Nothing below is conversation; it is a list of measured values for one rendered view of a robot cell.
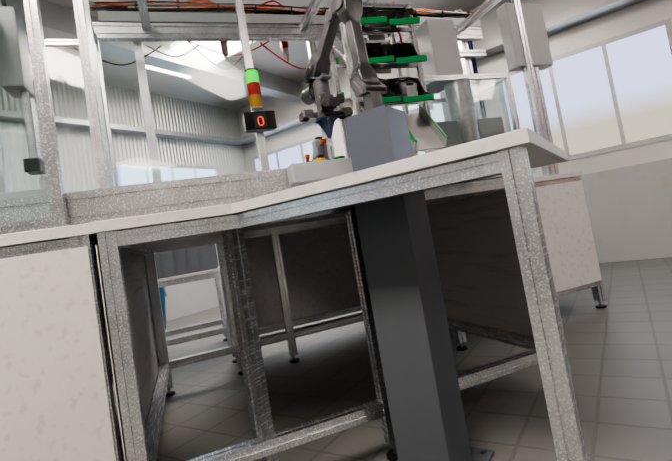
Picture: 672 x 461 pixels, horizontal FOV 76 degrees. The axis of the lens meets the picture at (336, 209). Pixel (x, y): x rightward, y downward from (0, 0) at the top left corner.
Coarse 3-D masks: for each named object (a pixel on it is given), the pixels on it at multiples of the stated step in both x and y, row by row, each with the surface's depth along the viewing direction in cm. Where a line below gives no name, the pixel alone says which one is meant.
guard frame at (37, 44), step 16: (32, 0) 117; (32, 16) 117; (32, 32) 116; (32, 48) 115; (32, 64) 115; (48, 80) 118; (48, 96) 115; (48, 112) 115; (48, 128) 115; (48, 144) 115; (48, 160) 114; (48, 176) 113; (48, 192) 113; (64, 208) 115; (0, 224) 109; (16, 224) 110; (32, 224) 111; (48, 224) 112; (64, 224) 113
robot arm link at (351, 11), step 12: (348, 0) 131; (360, 0) 134; (348, 12) 131; (360, 12) 134; (348, 24) 133; (360, 24) 134; (348, 36) 134; (360, 36) 133; (360, 48) 132; (360, 60) 131; (360, 72) 129; (372, 72) 132; (372, 84) 130
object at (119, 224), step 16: (496, 176) 156; (208, 208) 121; (224, 208) 123; (96, 224) 112; (112, 224) 113; (128, 224) 114; (144, 224) 116; (160, 224) 119; (272, 224) 229; (288, 224) 264; (176, 240) 227
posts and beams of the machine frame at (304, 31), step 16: (320, 0) 244; (368, 0) 256; (496, 0) 279; (512, 0) 274; (304, 16) 265; (480, 16) 299; (256, 32) 266; (272, 32) 270; (288, 32) 274; (304, 32) 277; (400, 32) 302; (464, 32) 320; (480, 32) 325; (464, 48) 324; (528, 48) 272; (464, 64) 324; (528, 64) 270; (528, 80) 271; (528, 96) 272; (544, 128) 269
